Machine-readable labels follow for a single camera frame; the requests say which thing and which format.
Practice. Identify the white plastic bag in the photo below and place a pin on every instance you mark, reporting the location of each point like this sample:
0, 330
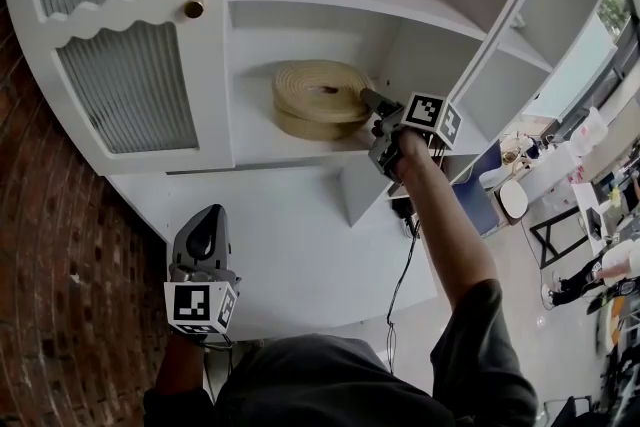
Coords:
590, 132

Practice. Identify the white shelf cabinet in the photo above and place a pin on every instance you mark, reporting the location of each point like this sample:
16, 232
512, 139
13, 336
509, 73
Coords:
300, 225

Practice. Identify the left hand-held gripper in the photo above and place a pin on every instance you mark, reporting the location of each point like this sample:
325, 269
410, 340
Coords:
200, 260

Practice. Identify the white ribbed glass cabinet door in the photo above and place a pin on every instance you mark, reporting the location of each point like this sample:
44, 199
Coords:
125, 80

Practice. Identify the person's dark shirt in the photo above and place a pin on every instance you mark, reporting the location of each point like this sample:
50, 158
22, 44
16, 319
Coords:
340, 385

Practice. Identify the person's left forearm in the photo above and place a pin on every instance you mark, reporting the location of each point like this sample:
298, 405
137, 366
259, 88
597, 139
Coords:
182, 365

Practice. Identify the black metal table frame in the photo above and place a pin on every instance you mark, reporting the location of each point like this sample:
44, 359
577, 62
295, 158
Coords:
560, 240

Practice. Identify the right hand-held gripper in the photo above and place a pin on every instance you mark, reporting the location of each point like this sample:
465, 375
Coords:
425, 112

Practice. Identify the white round stool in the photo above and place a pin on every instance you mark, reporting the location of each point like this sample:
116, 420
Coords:
515, 200

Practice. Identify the brass door knob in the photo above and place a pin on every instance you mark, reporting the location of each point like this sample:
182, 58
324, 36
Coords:
194, 8

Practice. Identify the person's right forearm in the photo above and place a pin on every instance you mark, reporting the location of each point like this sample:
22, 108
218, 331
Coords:
445, 225

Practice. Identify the blue panel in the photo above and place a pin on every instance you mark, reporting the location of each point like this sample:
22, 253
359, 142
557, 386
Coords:
482, 195

